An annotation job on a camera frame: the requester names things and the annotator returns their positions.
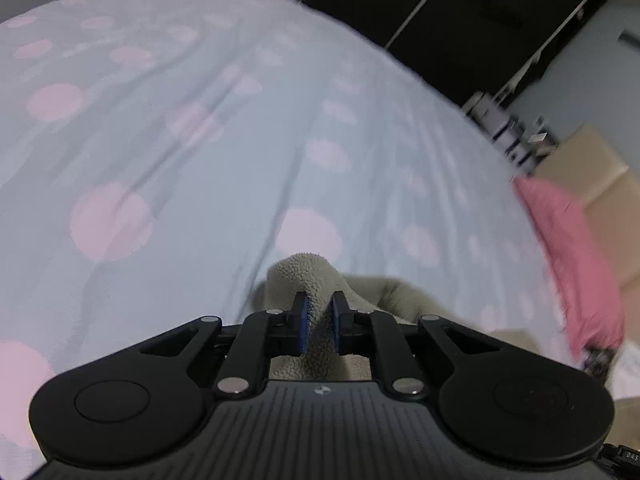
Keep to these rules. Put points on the polka dot bed sheet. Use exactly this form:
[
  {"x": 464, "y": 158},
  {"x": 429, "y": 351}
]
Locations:
[{"x": 150, "y": 110}]

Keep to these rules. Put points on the white garment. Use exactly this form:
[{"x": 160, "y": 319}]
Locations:
[{"x": 627, "y": 375}]

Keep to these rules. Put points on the white nightstand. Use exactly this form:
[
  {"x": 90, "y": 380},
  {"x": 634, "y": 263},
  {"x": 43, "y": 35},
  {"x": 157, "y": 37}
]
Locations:
[{"x": 490, "y": 115}]

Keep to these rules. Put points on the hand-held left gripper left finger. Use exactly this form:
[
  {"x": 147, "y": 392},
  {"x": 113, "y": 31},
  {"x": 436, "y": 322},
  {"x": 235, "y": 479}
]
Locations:
[{"x": 301, "y": 325}]

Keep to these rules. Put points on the beige fleece garment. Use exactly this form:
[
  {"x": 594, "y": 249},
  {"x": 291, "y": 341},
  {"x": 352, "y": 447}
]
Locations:
[{"x": 300, "y": 272}]

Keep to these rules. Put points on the cream padded headboard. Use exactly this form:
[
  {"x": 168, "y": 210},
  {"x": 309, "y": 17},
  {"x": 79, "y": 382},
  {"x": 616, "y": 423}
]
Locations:
[{"x": 590, "y": 160}]

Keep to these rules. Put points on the black sliding door wardrobe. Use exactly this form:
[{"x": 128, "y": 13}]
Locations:
[{"x": 450, "y": 20}]

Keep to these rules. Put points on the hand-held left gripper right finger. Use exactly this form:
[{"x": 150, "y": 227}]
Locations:
[{"x": 337, "y": 325}]

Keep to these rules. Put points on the pink pillow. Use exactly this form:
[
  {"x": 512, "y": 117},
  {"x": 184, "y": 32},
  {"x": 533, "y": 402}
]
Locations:
[{"x": 570, "y": 240}]

